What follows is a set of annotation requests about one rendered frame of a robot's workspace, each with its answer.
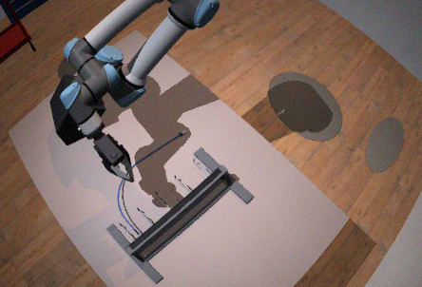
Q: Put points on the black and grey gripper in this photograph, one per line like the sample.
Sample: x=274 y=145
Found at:
x=109 y=167

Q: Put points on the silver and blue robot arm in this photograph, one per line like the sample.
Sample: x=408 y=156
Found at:
x=100 y=76

